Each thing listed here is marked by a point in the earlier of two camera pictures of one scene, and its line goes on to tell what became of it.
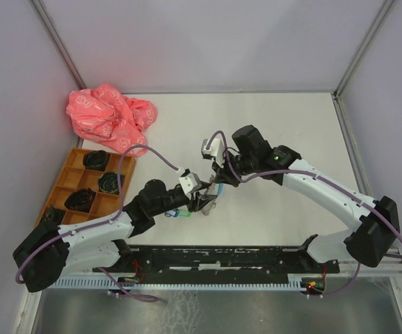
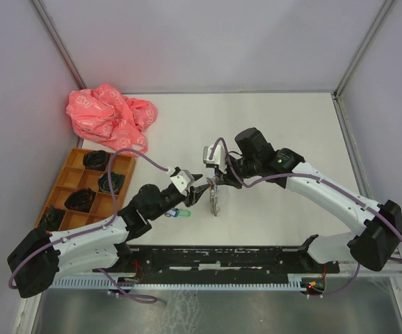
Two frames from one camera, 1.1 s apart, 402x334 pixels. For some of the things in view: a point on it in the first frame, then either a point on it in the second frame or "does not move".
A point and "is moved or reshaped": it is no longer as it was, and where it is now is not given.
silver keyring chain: (211, 190) is moved or reshaped
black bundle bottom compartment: (51, 220) does not move
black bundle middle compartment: (80, 200) does not move
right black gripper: (220, 175) does not move
